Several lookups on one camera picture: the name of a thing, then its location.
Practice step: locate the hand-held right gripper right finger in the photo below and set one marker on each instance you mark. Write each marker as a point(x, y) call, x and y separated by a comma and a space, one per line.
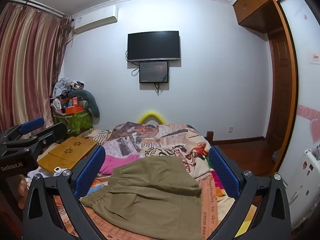
point(225, 172)

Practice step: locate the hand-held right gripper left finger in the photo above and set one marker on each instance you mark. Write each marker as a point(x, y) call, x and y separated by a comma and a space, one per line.
point(90, 172)

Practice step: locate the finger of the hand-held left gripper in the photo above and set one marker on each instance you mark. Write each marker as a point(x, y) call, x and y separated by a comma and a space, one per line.
point(53, 132)
point(32, 125)

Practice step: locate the olive green pants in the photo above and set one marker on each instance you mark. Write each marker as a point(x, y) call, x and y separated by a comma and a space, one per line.
point(150, 192)

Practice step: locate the person's left hand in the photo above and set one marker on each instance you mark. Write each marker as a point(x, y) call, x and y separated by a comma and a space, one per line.
point(22, 188)

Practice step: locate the colourful fleece blanket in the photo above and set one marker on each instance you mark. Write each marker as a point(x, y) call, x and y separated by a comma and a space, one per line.
point(217, 187)

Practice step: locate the bamboo lap desk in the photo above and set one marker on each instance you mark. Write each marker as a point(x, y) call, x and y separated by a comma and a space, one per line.
point(67, 151)

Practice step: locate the green storage box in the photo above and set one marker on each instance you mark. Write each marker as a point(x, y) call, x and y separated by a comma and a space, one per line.
point(77, 123)

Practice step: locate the pink cloth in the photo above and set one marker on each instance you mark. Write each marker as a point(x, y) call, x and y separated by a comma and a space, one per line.
point(120, 163)

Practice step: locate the pile of toys and boxes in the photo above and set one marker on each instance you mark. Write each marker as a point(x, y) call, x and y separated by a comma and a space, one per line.
point(65, 97)

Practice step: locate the grey plush toy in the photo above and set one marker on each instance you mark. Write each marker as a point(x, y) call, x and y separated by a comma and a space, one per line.
point(92, 105)

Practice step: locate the grey cloth bundle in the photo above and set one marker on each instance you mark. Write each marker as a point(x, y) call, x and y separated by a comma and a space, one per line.
point(277, 157)

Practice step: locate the striped curtain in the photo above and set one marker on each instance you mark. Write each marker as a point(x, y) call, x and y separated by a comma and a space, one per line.
point(25, 62)

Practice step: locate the bed with printed cover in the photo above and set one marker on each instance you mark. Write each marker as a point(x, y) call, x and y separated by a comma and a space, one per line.
point(150, 140)

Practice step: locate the white suitcase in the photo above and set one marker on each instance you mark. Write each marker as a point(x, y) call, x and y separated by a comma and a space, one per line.
point(300, 192)

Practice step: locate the brown patterned curtain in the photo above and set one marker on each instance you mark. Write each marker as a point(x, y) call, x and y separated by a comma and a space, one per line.
point(63, 42)

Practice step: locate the pink heart decoration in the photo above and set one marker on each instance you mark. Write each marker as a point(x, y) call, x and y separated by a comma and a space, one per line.
point(311, 122)

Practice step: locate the wooden door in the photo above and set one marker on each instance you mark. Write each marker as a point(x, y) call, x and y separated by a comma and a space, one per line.
point(280, 87)

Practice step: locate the small black monitor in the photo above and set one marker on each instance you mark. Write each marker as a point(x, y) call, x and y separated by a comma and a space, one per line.
point(153, 72)

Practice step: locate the white sliding wardrobe door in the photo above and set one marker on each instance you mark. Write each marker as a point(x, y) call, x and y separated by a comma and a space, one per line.
point(302, 80)

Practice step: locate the white air conditioner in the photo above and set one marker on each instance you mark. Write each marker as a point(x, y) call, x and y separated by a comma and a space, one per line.
point(96, 17)

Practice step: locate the wooden overhead cabinet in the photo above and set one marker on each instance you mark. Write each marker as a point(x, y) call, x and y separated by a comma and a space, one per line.
point(257, 7)

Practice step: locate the wooden bed post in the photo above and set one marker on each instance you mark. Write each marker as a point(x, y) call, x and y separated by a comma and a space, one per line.
point(210, 137)

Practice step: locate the white wall outlet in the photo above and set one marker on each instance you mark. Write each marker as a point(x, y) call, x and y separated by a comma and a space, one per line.
point(229, 129)

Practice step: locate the white curtain rail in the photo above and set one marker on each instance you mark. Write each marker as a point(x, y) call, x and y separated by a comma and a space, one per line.
point(37, 6)

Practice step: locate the black wall television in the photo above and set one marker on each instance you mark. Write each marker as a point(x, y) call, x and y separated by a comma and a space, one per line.
point(153, 46)

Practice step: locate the red wall sticker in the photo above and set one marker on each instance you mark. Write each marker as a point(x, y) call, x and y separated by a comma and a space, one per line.
point(315, 58)

